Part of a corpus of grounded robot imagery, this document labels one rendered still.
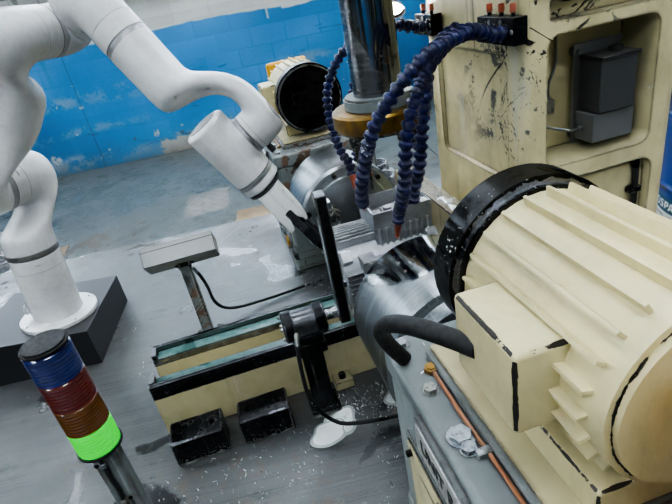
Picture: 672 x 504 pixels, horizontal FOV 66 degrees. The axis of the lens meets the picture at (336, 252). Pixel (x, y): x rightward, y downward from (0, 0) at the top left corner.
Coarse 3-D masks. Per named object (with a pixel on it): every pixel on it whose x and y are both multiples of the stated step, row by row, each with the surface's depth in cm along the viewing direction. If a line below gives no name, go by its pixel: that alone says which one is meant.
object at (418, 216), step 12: (384, 192) 108; (420, 192) 103; (372, 204) 108; (384, 204) 109; (420, 204) 100; (372, 216) 99; (384, 216) 99; (408, 216) 100; (420, 216) 101; (372, 228) 101; (384, 228) 100; (408, 228) 102; (420, 228) 102; (384, 240) 101
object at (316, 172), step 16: (304, 160) 134; (320, 160) 128; (336, 160) 124; (304, 176) 128; (320, 176) 121; (336, 176) 120; (384, 176) 124; (304, 192) 123; (336, 192) 122; (352, 192) 123; (368, 192) 124; (304, 208) 122; (336, 208) 122; (352, 208) 125; (336, 224) 126
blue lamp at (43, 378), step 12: (72, 348) 66; (48, 360) 64; (60, 360) 64; (72, 360) 66; (36, 372) 64; (48, 372) 64; (60, 372) 65; (72, 372) 66; (36, 384) 65; (48, 384) 65; (60, 384) 65
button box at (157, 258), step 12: (180, 240) 120; (192, 240) 120; (204, 240) 120; (144, 252) 118; (156, 252) 119; (168, 252) 119; (180, 252) 119; (192, 252) 119; (204, 252) 120; (216, 252) 123; (144, 264) 118; (156, 264) 118; (168, 264) 120
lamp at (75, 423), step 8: (96, 392) 70; (96, 400) 70; (80, 408) 68; (88, 408) 68; (96, 408) 70; (104, 408) 72; (56, 416) 68; (64, 416) 67; (72, 416) 68; (80, 416) 68; (88, 416) 69; (96, 416) 70; (104, 416) 71; (64, 424) 68; (72, 424) 68; (80, 424) 68; (88, 424) 69; (96, 424) 70; (64, 432) 70; (72, 432) 69; (80, 432) 69; (88, 432) 69
